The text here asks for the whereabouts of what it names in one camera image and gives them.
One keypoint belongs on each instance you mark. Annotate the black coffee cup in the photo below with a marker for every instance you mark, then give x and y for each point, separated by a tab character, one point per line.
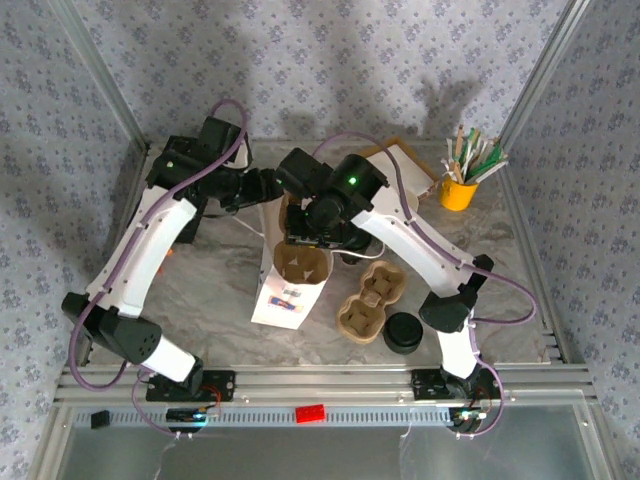
360	244

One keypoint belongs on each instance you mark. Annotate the brown cardboard cup carrier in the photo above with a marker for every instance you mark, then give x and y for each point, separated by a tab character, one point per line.
300	270
370	302

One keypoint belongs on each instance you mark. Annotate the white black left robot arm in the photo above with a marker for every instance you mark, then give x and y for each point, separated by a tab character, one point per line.
150	250

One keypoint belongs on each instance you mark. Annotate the black grey chessboard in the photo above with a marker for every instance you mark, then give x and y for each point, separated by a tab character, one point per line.
192	232

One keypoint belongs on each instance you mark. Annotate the wooden stir stick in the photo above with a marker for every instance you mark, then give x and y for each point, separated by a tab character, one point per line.
472	145
458	142
449	167

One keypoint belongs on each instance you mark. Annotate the white paper straw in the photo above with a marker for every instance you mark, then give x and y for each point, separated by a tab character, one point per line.
451	152
497	165

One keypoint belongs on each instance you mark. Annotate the black cup lid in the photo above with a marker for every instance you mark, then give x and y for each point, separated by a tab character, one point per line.
403	332

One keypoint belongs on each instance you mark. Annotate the green plastic stirrer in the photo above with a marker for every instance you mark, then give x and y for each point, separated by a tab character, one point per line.
492	152

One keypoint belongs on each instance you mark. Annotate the red toy brick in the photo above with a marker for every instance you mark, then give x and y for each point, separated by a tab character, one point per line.
310	414

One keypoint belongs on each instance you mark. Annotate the small circuit board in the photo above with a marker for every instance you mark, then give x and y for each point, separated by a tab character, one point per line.
190	416
467	416

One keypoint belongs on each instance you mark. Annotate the grey metal panel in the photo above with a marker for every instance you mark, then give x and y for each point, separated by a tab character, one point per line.
300	455

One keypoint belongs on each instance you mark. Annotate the small black block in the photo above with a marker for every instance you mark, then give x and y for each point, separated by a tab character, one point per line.
100	419

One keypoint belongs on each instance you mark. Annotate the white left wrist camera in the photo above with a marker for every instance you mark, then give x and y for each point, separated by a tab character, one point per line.
242	152

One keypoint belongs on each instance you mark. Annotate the aluminium frame post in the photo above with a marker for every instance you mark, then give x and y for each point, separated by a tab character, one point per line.
539	75
105	75

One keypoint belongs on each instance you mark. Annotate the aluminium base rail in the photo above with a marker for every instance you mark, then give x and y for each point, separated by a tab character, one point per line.
325	382

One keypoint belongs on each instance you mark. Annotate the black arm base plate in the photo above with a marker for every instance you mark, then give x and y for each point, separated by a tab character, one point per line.
222	385
425	385

